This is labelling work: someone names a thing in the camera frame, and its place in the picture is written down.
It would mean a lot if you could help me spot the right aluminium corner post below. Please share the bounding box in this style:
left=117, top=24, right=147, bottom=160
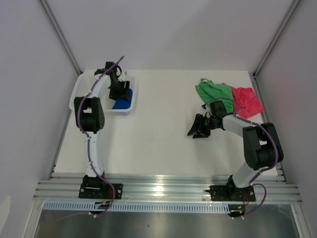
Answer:
left=252, top=0, right=304, bottom=80

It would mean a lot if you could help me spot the pink towel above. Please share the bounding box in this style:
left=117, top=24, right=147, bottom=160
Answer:
left=222, top=83, right=264, bottom=119

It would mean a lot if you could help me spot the white plastic basket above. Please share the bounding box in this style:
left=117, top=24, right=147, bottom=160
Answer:
left=69, top=73, right=138, bottom=115

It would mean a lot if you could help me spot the white slotted cable duct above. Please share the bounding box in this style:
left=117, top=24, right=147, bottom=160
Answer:
left=43, top=200, right=241, bottom=214

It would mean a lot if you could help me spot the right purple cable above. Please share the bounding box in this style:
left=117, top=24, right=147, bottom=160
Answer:
left=201, top=98, right=279, bottom=220

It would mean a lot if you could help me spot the aluminium corner post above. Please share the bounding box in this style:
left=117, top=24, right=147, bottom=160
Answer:
left=252, top=0, right=304, bottom=80
left=38, top=0, right=82, bottom=76

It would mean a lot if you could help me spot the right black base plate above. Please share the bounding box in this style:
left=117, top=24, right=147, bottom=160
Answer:
left=205, top=185, right=256, bottom=202

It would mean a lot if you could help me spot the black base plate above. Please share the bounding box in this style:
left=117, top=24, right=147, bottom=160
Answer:
left=205, top=185, right=256, bottom=202
left=78, top=183, right=123, bottom=200

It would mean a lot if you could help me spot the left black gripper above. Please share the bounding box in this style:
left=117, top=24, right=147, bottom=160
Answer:
left=108, top=80, right=129, bottom=103

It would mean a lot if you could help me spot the aluminium front rail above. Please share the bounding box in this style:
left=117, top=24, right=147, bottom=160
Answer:
left=33, top=173, right=303, bottom=204

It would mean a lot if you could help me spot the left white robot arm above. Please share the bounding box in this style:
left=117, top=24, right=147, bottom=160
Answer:
left=73, top=61, right=133, bottom=180

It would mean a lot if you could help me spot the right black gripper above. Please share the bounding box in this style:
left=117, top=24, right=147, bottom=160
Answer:
left=187, top=114, right=218, bottom=139

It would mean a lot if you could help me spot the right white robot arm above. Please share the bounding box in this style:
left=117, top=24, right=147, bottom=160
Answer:
left=187, top=97, right=283, bottom=200

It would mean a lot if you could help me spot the green towel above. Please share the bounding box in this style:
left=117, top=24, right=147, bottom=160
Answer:
left=195, top=78, right=234, bottom=113

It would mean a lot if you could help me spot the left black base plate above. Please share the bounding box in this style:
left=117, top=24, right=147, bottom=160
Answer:
left=78, top=183, right=123, bottom=200

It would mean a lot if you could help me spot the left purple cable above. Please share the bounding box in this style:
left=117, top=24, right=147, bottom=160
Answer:
left=78, top=56, right=125, bottom=220

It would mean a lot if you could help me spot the left aluminium corner post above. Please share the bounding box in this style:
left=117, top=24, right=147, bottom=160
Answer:
left=38, top=0, right=82, bottom=76

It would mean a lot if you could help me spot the blue towel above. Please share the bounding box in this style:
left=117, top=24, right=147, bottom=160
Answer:
left=112, top=89, right=133, bottom=110

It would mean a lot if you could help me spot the purple cable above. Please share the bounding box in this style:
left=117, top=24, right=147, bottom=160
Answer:
left=78, top=56, right=125, bottom=220
left=201, top=98, right=279, bottom=220

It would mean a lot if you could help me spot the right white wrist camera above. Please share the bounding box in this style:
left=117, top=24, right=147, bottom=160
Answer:
left=201, top=104, right=212, bottom=118

